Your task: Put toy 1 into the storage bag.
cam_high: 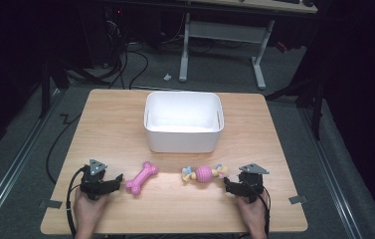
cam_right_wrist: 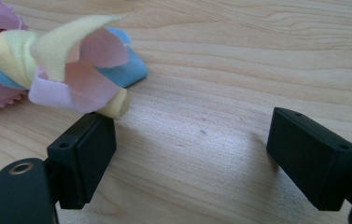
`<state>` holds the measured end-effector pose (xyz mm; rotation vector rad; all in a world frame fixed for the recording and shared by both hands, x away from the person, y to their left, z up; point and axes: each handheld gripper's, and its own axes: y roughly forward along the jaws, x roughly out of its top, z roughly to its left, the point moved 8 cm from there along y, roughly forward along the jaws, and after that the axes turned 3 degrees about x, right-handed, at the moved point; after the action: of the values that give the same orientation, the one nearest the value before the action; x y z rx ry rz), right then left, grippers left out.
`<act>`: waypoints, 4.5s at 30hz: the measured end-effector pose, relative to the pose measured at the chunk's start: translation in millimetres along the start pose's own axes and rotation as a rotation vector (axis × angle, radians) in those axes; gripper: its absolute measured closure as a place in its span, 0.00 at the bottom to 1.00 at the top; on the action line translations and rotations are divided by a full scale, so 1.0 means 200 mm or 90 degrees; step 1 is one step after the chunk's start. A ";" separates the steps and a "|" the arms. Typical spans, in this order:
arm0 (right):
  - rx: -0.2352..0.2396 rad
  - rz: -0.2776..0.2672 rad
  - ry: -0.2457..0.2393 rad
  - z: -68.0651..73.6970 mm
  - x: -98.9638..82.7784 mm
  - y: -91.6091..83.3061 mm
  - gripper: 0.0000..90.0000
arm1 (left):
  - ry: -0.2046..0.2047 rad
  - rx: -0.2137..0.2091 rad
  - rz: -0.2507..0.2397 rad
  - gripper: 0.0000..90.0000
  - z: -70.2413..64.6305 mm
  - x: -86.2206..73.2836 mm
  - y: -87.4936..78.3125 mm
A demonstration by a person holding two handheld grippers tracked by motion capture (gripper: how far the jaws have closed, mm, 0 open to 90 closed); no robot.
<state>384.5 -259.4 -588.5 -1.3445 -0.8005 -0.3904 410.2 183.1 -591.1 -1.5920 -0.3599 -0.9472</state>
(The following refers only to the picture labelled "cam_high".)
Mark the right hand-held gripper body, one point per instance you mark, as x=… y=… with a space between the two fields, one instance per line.
x=251 y=184

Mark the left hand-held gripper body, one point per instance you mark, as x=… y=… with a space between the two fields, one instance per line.
x=93 y=184

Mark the pink bone toy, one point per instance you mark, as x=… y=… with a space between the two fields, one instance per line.
x=141 y=178

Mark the white plastic bin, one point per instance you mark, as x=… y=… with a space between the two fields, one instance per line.
x=183 y=139

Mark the person's left hand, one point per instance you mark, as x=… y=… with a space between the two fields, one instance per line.
x=87 y=212

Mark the person's right hand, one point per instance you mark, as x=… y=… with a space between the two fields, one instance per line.
x=254 y=214

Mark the grey tape piece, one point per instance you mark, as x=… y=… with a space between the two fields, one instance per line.
x=297 y=199
x=50 y=203

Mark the black metal stand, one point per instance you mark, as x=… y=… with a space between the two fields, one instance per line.
x=45 y=86
x=316 y=109

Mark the small white scrap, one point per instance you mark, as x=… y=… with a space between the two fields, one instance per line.
x=167 y=77

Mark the small red object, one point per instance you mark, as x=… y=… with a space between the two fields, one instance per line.
x=281 y=47

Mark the black computer tower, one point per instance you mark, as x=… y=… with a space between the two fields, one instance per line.
x=115 y=33

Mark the black keyboard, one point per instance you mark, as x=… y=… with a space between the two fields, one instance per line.
x=286 y=1

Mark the black computer mouse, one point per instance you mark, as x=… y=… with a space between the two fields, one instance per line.
x=308 y=3

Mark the metal floor rail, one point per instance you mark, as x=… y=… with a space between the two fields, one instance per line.
x=331 y=172
x=12 y=166

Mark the wooden desk with grey frame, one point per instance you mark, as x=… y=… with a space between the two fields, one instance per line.
x=228 y=32

